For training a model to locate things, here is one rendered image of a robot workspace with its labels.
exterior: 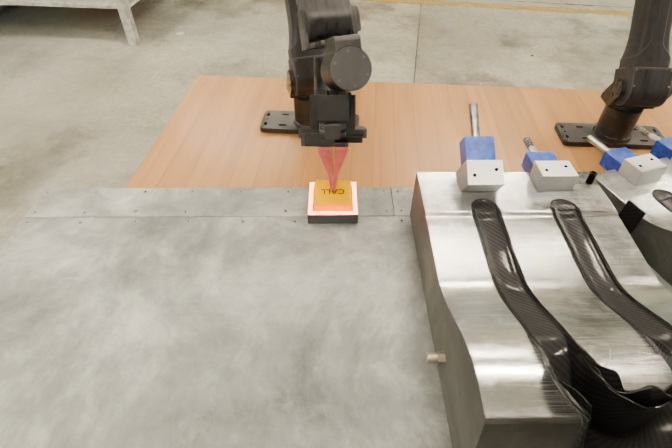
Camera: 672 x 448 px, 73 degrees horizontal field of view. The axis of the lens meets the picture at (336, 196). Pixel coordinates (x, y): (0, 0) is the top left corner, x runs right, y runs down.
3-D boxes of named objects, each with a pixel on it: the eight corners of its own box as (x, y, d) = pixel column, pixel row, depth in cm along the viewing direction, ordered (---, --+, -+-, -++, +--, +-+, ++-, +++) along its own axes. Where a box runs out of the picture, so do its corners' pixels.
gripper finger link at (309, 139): (348, 195, 69) (348, 133, 67) (301, 195, 69) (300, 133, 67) (347, 185, 75) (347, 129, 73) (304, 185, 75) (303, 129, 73)
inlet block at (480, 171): (451, 112, 69) (461, 96, 64) (484, 111, 69) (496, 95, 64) (457, 194, 66) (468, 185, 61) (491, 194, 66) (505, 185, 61)
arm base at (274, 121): (359, 101, 85) (360, 83, 90) (254, 97, 86) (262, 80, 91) (358, 136, 90) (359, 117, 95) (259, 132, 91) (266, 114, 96)
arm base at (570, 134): (691, 114, 81) (672, 95, 87) (577, 110, 83) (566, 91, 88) (669, 150, 87) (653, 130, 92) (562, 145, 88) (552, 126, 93)
